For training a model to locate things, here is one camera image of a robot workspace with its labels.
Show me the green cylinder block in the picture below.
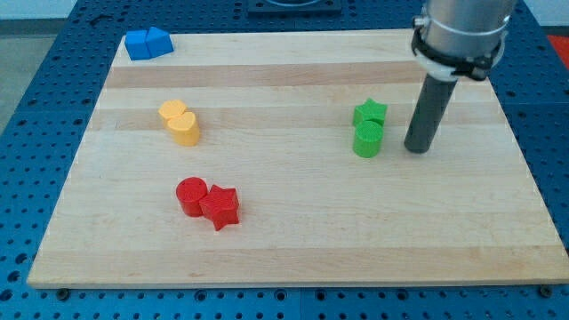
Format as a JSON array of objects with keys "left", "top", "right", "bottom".
[{"left": 352, "top": 121, "right": 383, "bottom": 158}]

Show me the blue triangle block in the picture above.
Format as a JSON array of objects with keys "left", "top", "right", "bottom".
[{"left": 145, "top": 27, "right": 174, "bottom": 58}]

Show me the yellow heart block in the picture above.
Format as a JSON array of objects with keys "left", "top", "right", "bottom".
[{"left": 166, "top": 111, "right": 201, "bottom": 147}]

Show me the green star block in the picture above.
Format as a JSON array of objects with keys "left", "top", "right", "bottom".
[{"left": 352, "top": 99, "right": 388, "bottom": 126}]

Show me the blue cube block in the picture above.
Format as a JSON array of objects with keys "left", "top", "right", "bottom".
[{"left": 124, "top": 29, "right": 151, "bottom": 60}]

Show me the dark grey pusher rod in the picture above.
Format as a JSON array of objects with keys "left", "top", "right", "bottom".
[{"left": 404, "top": 75, "right": 457, "bottom": 154}]

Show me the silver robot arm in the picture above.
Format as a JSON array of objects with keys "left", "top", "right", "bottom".
[{"left": 411, "top": 0, "right": 517, "bottom": 82}]

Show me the red cylinder block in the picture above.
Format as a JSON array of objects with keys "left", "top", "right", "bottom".
[{"left": 175, "top": 177, "right": 208, "bottom": 218}]

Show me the red star block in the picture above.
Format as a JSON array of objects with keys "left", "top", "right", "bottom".
[{"left": 199, "top": 185, "right": 239, "bottom": 231}]

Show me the wooden board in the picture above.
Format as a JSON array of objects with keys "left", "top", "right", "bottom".
[{"left": 28, "top": 29, "right": 568, "bottom": 289}]

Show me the yellow pentagon block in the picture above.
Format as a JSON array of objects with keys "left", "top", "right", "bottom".
[{"left": 158, "top": 100, "right": 188, "bottom": 127}]

